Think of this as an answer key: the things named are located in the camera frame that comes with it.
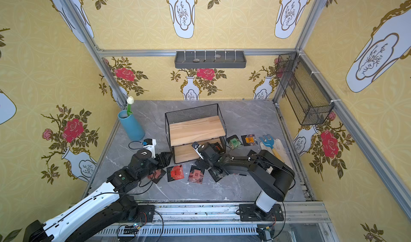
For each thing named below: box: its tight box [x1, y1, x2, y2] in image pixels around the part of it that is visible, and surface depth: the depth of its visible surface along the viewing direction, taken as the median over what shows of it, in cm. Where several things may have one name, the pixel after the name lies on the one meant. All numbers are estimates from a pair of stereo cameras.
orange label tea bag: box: [240, 133, 259, 147], surface depth 102 cm
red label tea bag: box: [166, 164, 185, 183], surface depth 88 cm
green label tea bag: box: [225, 134, 243, 150], surface depth 100 cm
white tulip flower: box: [126, 95, 135, 117], surface depth 83 cm
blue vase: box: [117, 109, 146, 141], surface depth 94 cm
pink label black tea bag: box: [187, 164, 205, 185], surface depth 87 cm
